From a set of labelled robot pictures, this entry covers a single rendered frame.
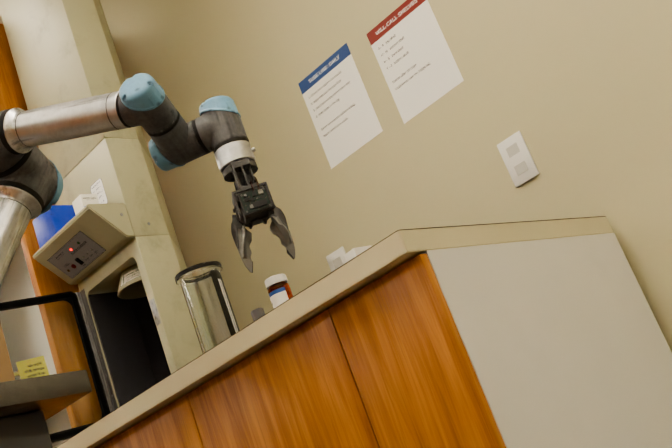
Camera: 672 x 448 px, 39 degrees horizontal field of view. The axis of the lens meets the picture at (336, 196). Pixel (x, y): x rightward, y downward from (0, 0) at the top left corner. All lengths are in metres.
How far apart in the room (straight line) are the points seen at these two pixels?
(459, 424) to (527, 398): 0.13
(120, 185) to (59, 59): 0.47
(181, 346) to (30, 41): 1.08
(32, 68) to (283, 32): 0.78
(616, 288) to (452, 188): 0.55
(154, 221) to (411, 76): 0.80
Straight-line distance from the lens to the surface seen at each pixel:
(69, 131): 1.97
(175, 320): 2.52
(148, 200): 2.65
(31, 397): 1.64
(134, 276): 2.64
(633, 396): 1.87
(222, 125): 1.91
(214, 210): 2.98
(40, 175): 2.14
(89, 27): 2.89
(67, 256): 2.71
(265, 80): 2.82
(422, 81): 2.42
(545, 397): 1.64
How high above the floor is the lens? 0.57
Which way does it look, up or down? 18 degrees up
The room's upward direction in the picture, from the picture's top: 21 degrees counter-clockwise
